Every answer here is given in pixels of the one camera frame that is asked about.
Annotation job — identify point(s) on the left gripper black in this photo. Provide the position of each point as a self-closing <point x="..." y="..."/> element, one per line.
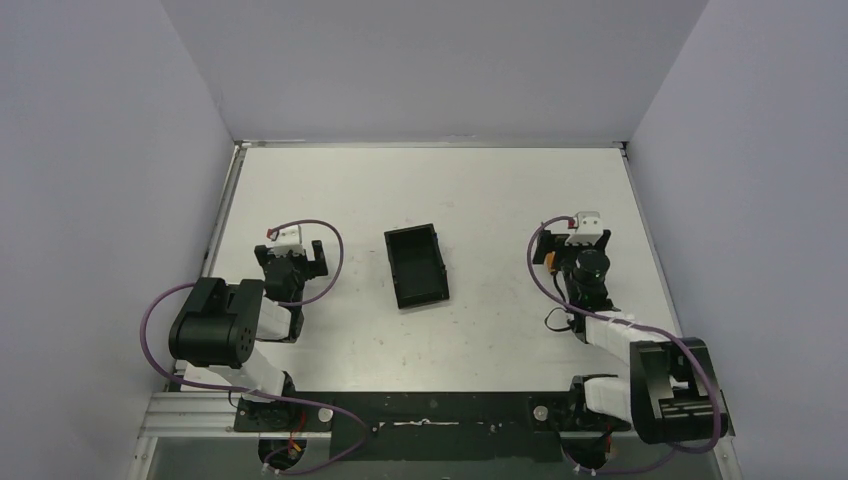
<point x="291" y="259"/>

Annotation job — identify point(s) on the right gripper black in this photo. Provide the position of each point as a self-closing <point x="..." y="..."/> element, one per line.
<point x="552" y="242"/>

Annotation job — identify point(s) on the orange handled screwdriver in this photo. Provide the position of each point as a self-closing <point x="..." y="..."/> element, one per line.
<point x="550" y="261"/>

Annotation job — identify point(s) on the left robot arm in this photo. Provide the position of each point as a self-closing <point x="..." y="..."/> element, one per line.
<point x="220" y="324"/>

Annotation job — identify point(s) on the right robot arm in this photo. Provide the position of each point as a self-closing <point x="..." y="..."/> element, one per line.
<point x="670" y="394"/>

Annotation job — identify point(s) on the black plastic bin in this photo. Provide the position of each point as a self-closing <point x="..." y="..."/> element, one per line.
<point x="418" y="272"/>

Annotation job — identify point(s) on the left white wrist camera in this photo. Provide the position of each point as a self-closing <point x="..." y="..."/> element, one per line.
<point x="287" y="238"/>

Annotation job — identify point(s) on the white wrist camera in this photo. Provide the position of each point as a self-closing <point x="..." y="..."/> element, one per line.
<point x="588" y="229"/>
<point x="287" y="238"/>

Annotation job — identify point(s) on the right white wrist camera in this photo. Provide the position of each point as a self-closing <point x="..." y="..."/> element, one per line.
<point x="588" y="229"/>

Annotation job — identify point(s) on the aluminium table edge frame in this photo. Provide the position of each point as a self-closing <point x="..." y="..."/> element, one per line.
<point x="483" y="201"/>

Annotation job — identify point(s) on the aluminium front rail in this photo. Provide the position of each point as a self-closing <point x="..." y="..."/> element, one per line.
<point x="192" y="420"/>

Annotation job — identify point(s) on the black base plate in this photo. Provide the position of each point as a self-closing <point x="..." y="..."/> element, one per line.
<point x="461" y="444"/>

